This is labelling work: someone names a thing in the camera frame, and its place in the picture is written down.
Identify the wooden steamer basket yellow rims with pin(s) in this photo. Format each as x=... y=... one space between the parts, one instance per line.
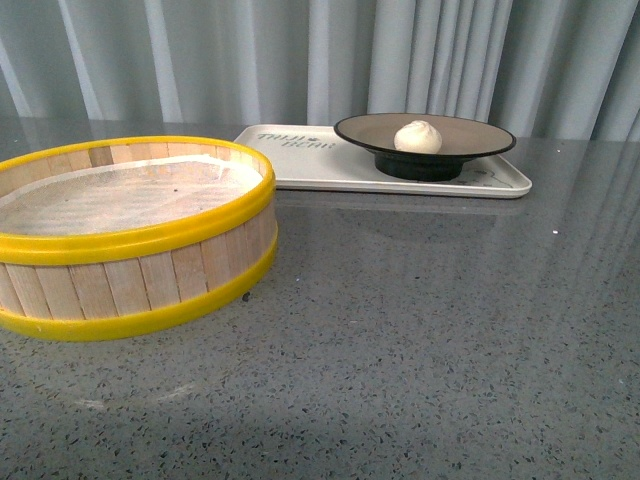
x=120 y=284

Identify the white steamer liner cloth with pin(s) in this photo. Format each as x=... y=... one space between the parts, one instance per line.
x=126 y=196

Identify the white rectangular tray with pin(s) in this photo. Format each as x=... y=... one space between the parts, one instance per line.
x=314 y=158

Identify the grey curtain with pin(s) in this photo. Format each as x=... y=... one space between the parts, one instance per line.
x=563 y=69

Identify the white steamed bun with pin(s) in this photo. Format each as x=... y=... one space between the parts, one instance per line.
x=418 y=136

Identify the beige plate with black rim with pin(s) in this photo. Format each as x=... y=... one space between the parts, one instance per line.
x=463 y=140

